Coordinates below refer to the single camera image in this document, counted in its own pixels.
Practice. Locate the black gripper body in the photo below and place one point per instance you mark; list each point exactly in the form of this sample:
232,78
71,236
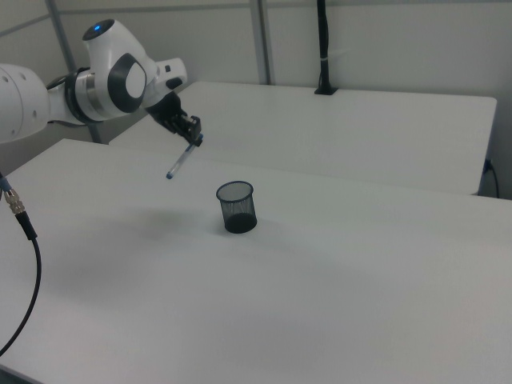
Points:
170,114

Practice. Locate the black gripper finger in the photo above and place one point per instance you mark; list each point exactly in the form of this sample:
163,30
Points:
195,127
198,141

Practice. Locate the blue and white marker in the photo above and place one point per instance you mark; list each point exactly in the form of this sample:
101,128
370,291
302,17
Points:
180,162

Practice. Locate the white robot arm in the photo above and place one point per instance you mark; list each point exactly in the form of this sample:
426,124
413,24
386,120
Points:
100,84

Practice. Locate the black mesh pen cup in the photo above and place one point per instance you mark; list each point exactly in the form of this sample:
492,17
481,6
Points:
237,208

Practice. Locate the black camera pole with base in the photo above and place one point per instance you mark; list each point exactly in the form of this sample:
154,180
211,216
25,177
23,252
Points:
325,52

